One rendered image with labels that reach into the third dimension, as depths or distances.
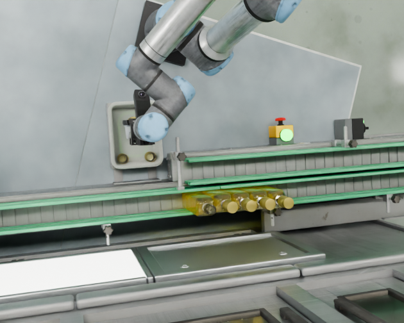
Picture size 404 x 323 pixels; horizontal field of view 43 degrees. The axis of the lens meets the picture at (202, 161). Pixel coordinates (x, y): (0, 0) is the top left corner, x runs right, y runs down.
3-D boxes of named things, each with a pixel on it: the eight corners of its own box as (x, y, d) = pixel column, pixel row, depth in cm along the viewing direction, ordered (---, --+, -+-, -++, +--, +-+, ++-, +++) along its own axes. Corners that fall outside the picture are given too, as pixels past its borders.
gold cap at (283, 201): (288, 196, 156) (295, 198, 151) (286, 207, 156) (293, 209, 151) (278, 194, 155) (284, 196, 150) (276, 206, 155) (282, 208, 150)
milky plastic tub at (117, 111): (109, 168, 177) (111, 170, 169) (105, 103, 175) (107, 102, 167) (159, 164, 181) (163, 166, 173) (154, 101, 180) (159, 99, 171)
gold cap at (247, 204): (241, 210, 152) (246, 213, 148) (240, 198, 152) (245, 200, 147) (252, 209, 153) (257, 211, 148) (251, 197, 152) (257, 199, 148)
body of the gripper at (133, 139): (128, 145, 158) (133, 145, 146) (127, 116, 157) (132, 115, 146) (152, 143, 160) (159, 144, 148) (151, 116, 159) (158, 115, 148)
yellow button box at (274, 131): (269, 144, 192) (276, 145, 185) (267, 124, 192) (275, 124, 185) (285, 143, 194) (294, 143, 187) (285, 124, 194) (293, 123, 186)
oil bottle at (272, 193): (247, 200, 178) (271, 209, 157) (246, 184, 177) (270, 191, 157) (262, 199, 179) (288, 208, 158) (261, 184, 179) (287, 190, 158)
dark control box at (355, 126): (334, 140, 199) (345, 140, 191) (333, 119, 199) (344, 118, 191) (353, 138, 201) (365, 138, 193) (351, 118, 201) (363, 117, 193)
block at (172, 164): (167, 180, 176) (170, 182, 170) (165, 152, 176) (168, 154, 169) (176, 179, 177) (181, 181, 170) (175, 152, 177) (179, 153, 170)
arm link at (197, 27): (168, -1, 166) (175, -12, 153) (199, 27, 169) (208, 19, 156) (144, 27, 165) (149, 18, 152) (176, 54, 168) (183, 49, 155)
